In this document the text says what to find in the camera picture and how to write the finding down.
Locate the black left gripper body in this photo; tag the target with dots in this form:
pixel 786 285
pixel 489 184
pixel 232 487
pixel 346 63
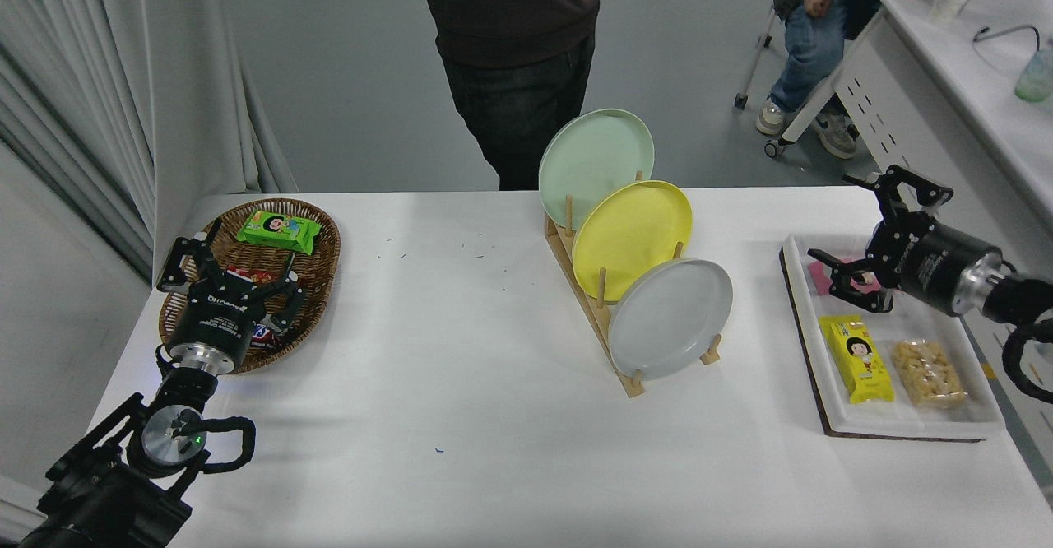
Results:
pixel 215 318

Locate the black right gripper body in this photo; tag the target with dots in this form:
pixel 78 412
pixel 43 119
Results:
pixel 925 264

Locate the grey plate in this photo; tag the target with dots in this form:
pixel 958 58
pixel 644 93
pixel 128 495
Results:
pixel 670 318

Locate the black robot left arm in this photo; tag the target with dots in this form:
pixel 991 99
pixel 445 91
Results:
pixel 99 499

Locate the yellow plate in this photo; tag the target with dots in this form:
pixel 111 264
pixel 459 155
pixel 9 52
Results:
pixel 629 235

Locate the wooden plate rack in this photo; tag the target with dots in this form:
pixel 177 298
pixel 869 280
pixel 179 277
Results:
pixel 633 385

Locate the pale green plate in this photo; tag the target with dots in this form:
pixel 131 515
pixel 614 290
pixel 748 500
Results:
pixel 592 161

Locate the pink snack pack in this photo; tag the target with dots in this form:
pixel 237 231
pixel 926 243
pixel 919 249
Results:
pixel 820 278

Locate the blue white snack bar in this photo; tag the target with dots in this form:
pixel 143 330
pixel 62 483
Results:
pixel 263 336

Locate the red snack bar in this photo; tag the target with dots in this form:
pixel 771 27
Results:
pixel 259 273

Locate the brown wicker basket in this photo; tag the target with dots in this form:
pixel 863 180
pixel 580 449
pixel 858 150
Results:
pixel 325 243

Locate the green snack pack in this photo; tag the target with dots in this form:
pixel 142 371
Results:
pixel 280 231

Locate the yellow snack pack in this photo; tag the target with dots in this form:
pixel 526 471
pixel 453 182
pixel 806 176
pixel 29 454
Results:
pixel 860 359

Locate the clear bag of puffs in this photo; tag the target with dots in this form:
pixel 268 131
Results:
pixel 930 375

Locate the white side desk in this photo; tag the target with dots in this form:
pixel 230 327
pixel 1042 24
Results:
pixel 987 79

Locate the white tray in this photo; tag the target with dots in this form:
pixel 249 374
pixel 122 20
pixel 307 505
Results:
pixel 913 416

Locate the seated person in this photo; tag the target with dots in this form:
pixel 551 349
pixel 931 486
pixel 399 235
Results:
pixel 810 54

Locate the pale green bottle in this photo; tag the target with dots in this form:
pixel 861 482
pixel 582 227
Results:
pixel 1035 79

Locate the white chair leg with caster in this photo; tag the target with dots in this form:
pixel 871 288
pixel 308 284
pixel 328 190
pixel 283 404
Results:
pixel 739 103

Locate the grey curtain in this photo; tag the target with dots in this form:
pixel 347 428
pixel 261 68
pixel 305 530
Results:
pixel 123 79

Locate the standing person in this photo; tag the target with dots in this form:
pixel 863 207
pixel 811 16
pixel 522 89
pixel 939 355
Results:
pixel 510 21

